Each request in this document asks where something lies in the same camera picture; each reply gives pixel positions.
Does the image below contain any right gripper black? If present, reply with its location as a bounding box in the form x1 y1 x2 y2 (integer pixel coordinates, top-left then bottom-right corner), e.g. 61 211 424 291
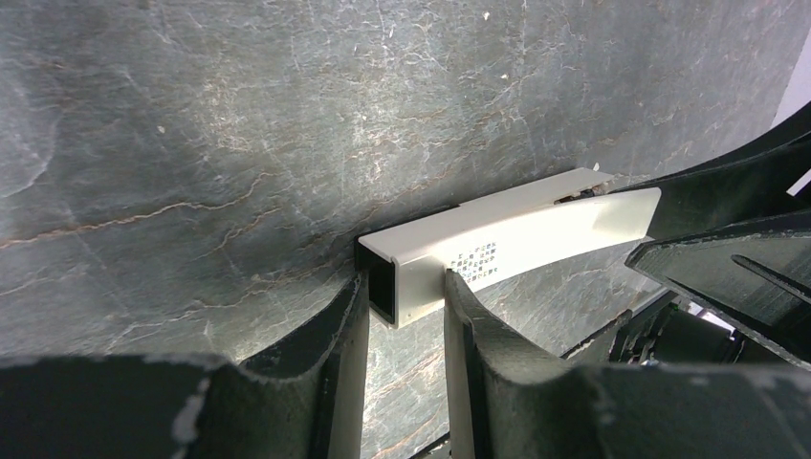
562 104 810 369

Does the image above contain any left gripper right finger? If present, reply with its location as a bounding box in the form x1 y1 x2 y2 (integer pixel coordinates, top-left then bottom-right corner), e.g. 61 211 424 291
444 271 810 458

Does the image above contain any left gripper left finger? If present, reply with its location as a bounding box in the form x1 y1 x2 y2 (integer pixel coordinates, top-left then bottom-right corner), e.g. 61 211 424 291
1 274 370 458

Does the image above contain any white remote battery cover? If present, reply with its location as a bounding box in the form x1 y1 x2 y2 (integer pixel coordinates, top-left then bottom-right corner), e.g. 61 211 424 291
438 187 662 292

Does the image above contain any white remote control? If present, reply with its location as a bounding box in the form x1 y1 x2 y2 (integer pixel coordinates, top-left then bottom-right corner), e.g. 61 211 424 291
353 167 616 331

